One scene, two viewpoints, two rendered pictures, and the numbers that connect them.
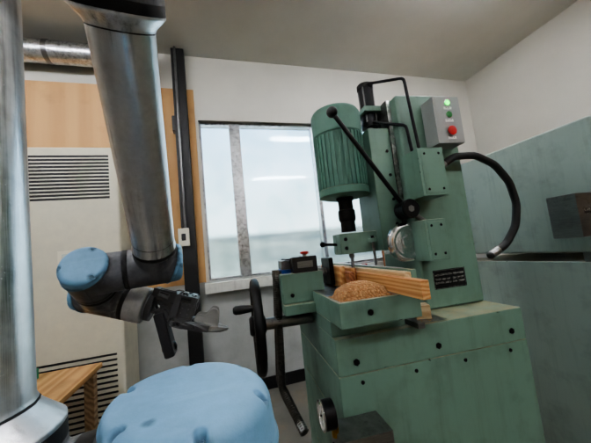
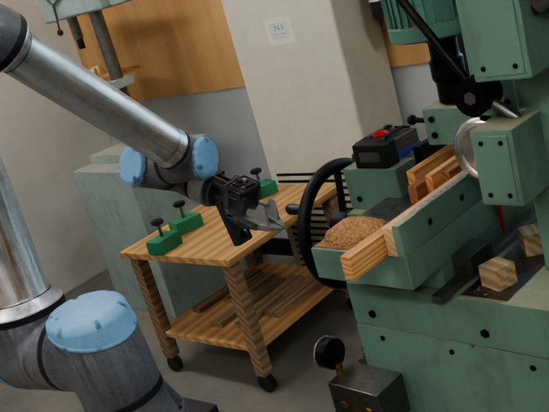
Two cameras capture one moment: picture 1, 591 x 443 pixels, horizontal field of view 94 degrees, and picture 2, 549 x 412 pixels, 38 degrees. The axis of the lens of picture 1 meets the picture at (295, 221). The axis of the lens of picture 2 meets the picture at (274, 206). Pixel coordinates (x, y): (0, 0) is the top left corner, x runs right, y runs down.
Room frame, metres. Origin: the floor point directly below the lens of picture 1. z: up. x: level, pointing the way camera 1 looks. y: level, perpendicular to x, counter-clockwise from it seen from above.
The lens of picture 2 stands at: (-0.03, -1.21, 1.41)
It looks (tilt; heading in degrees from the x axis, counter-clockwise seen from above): 17 degrees down; 61
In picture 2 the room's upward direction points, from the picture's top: 16 degrees counter-clockwise
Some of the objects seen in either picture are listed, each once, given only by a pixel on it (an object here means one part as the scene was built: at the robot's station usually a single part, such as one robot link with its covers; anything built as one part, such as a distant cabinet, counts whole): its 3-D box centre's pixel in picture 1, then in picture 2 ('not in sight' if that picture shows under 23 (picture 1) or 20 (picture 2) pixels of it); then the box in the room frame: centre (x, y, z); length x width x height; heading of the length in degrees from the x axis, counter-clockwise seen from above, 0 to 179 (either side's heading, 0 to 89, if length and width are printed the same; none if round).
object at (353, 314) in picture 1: (324, 294); (432, 198); (0.95, -0.07, 0.87); 0.61 x 0.30 x 0.06; 12
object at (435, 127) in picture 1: (442, 123); not in sight; (0.88, -0.52, 1.40); 0.10 x 0.06 x 0.16; 102
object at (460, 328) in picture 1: (393, 320); (546, 264); (0.98, -0.30, 0.76); 0.57 x 0.45 x 0.09; 102
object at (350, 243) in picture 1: (355, 244); (467, 123); (0.96, -0.20, 1.03); 0.14 x 0.07 x 0.09; 102
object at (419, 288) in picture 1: (366, 279); (444, 198); (0.87, -0.20, 0.92); 0.56 x 0.02 x 0.04; 12
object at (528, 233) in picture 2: not in sight; (534, 239); (0.95, -0.31, 0.82); 0.04 x 0.04 x 0.04; 53
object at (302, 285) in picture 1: (298, 285); (393, 176); (0.93, 0.01, 0.91); 0.15 x 0.14 x 0.09; 12
